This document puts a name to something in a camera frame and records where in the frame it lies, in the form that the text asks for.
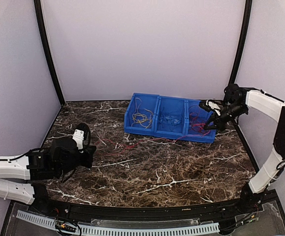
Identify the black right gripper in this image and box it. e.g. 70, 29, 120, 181
204, 102, 247, 131

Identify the red cable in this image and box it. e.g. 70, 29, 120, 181
189, 105, 212, 136
94, 125, 207, 157

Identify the blue cable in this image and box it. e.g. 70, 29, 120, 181
159, 112, 184, 128

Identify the yellow cable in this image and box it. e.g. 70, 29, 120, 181
134, 108, 156, 128
131, 96, 155, 128

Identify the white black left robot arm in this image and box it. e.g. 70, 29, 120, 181
0, 137, 96, 214

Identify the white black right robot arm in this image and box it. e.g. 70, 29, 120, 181
199, 84, 285, 213

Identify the blue right plastic bin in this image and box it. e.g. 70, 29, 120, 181
185, 99, 216, 144

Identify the blue plastic bin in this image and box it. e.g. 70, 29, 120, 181
154, 96, 187, 139
124, 93, 160, 136
185, 99, 216, 144

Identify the blue middle plastic bin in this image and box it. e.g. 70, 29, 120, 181
154, 96, 187, 139

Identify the blue left plastic bin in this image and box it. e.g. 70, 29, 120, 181
124, 93, 160, 136

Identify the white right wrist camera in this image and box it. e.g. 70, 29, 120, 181
199, 100, 221, 116

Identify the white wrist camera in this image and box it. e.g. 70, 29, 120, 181
72, 123, 91, 152
199, 100, 221, 116

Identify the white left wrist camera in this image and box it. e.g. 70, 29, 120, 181
72, 123, 91, 152

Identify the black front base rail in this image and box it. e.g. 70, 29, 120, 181
29, 197, 269, 222

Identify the white slotted cable duct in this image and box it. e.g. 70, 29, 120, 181
16, 210, 220, 236

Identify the black right frame post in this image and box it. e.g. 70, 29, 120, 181
222, 0, 253, 106

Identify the black frame post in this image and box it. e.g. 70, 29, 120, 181
222, 0, 253, 106
33, 0, 65, 106

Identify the black left frame post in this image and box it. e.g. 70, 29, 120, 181
33, 0, 65, 106

